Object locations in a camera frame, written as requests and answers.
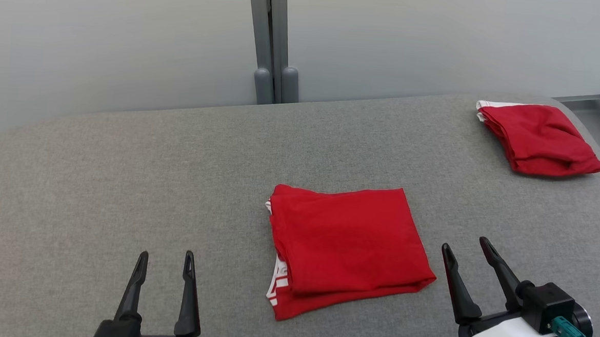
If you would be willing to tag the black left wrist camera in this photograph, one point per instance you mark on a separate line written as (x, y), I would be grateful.
(117, 328)

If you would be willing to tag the grey fabric sofa seat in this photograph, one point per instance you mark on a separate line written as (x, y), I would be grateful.
(176, 182)

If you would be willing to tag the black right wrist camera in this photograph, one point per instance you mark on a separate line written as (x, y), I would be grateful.
(547, 307)

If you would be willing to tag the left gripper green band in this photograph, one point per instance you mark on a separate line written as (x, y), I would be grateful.
(122, 334)

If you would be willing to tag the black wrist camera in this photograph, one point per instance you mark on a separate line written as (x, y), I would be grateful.
(547, 307)
(117, 328)

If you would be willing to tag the red shirt with white sleeves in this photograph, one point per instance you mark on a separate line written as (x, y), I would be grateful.
(347, 243)

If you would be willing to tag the grey metal partition post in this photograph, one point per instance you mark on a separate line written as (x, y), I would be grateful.
(290, 86)
(263, 87)

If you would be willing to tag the red garment with white band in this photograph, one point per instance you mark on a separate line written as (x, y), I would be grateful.
(537, 140)

